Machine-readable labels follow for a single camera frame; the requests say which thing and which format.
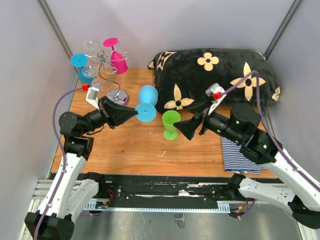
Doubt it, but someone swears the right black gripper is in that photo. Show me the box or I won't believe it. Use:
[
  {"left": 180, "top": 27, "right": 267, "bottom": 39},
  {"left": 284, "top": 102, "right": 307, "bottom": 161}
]
[{"left": 172, "top": 98, "right": 242, "bottom": 143}]

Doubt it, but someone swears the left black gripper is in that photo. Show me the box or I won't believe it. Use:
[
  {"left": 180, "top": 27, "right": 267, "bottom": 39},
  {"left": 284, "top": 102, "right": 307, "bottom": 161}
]
[{"left": 81, "top": 95, "right": 138, "bottom": 135}]

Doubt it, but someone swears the green wine glass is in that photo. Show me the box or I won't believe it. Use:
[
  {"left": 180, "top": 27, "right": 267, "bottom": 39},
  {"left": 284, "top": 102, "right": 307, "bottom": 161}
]
[{"left": 162, "top": 110, "right": 181, "bottom": 141}]

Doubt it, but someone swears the light blue wine glass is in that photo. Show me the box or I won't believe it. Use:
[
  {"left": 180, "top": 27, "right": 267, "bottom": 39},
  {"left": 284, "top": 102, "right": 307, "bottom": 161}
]
[{"left": 135, "top": 85, "right": 158, "bottom": 123}]

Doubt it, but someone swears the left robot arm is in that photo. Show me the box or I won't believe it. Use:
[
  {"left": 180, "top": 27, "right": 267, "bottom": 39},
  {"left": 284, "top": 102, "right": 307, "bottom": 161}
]
[{"left": 24, "top": 96, "right": 138, "bottom": 240}]

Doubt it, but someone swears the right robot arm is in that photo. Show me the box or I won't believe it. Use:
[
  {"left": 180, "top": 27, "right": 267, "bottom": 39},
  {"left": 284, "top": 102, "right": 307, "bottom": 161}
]
[{"left": 173, "top": 104, "right": 320, "bottom": 229}]

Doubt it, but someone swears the chrome wine glass rack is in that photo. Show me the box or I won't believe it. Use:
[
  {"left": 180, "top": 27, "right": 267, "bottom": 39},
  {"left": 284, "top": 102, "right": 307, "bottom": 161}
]
[{"left": 85, "top": 43, "right": 130, "bottom": 106}]

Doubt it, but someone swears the pink wine glass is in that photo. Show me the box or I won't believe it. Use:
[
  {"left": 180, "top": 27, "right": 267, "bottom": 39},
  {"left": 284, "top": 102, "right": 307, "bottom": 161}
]
[{"left": 103, "top": 37, "right": 129, "bottom": 75}]

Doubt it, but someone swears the clear wine glass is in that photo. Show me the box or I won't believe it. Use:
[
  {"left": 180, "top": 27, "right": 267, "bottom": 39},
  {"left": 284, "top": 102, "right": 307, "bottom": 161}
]
[
  {"left": 82, "top": 39, "right": 100, "bottom": 58},
  {"left": 82, "top": 66, "right": 106, "bottom": 91}
]

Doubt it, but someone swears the dark blue wine glass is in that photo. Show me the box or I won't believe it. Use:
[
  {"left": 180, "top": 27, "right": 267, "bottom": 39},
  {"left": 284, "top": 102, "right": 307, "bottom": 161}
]
[{"left": 70, "top": 53, "right": 93, "bottom": 85}]

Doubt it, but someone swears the black floral pillow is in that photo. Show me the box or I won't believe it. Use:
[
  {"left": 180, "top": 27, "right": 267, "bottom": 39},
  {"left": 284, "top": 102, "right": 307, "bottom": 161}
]
[{"left": 147, "top": 48, "right": 281, "bottom": 114}]

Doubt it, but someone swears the blue striped cloth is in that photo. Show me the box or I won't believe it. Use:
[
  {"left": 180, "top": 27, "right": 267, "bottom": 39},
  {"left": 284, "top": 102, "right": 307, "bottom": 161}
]
[{"left": 220, "top": 137, "right": 265, "bottom": 175}]

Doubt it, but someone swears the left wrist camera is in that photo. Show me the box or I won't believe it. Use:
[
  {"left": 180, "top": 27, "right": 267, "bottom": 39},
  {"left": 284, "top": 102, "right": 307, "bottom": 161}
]
[{"left": 82, "top": 84, "right": 100, "bottom": 109}]

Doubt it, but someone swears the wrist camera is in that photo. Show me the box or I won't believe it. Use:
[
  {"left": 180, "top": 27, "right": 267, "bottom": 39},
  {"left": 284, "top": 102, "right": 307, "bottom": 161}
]
[
  {"left": 205, "top": 83, "right": 225, "bottom": 116},
  {"left": 82, "top": 84, "right": 100, "bottom": 109}
]

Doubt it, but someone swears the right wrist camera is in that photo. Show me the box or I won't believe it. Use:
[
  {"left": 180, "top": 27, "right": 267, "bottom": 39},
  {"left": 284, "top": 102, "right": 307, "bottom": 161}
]
[{"left": 205, "top": 83, "right": 225, "bottom": 116}]

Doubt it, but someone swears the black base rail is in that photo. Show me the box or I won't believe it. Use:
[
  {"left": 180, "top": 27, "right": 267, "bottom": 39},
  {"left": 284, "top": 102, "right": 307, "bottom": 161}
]
[{"left": 85, "top": 174, "right": 247, "bottom": 214}]

